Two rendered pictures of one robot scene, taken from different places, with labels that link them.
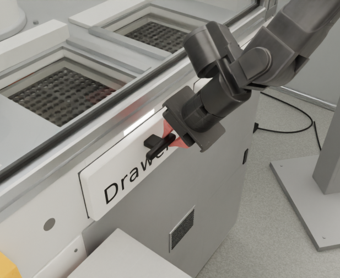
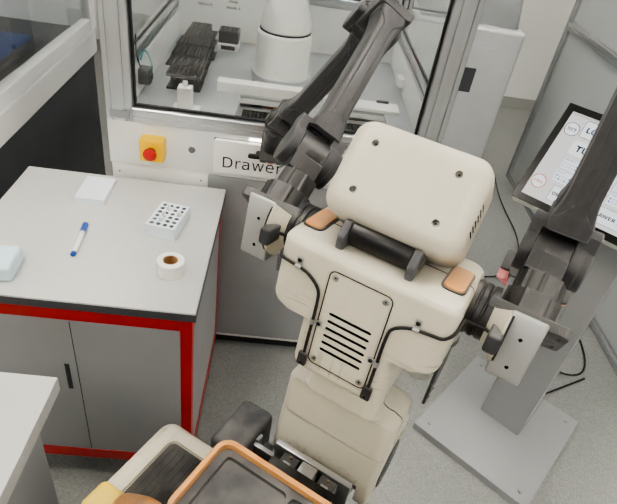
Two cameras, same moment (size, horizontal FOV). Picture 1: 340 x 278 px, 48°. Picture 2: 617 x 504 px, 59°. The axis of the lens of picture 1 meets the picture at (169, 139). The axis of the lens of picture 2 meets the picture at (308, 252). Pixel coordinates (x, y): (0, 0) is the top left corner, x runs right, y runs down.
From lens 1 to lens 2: 1.31 m
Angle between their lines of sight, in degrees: 37
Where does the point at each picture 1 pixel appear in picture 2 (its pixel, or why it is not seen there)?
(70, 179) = (209, 136)
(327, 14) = (293, 104)
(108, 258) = (206, 192)
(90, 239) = (211, 184)
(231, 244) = not seen: hidden behind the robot
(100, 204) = (218, 163)
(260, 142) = not seen: hidden behind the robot
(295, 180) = (474, 381)
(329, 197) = (481, 414)
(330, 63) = not seen: outside the picture
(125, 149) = (242, 145)
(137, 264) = (211, 201)
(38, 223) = (186, 143)
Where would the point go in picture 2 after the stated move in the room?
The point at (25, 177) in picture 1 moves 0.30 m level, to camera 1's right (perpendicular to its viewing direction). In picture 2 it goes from (188, 115) to (239, 161)
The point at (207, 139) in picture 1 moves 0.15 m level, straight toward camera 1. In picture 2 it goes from (266, 157) to (217, 164)
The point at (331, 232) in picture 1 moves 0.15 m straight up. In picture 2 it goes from (440, 427) to (452, 402)
